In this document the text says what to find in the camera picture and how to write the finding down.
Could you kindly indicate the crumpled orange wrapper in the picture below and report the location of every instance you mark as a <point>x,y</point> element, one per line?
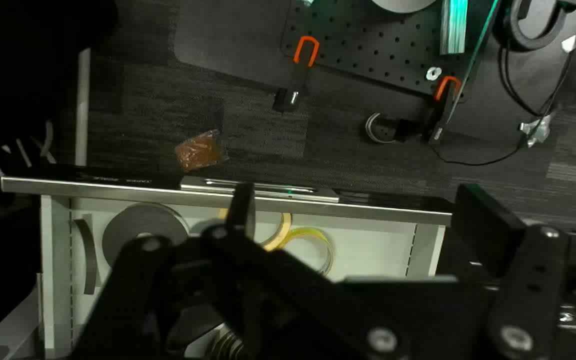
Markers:
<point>200,151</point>

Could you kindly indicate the yellow tape roll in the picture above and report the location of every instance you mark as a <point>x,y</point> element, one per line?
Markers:
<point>287,235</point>

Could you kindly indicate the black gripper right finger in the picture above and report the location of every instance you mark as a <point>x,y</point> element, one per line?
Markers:
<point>531,270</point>

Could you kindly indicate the orange-handled clamp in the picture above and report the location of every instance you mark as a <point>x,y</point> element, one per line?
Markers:
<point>441,99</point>
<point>305,56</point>

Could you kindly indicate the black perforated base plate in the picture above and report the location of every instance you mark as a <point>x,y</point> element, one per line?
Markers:
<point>361,39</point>

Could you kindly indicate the open white metal drawer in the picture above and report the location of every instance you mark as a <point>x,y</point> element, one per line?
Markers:
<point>391,238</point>

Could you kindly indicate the orange-handled clamp left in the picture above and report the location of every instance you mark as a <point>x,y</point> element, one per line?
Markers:
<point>305,56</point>

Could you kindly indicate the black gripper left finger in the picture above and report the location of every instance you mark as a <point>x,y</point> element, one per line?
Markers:
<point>273,302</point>

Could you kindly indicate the orange-handled clamp right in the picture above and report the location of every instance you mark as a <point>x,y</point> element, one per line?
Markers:
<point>441,99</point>

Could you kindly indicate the grey tape roll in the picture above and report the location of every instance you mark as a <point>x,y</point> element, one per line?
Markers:
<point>139,221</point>

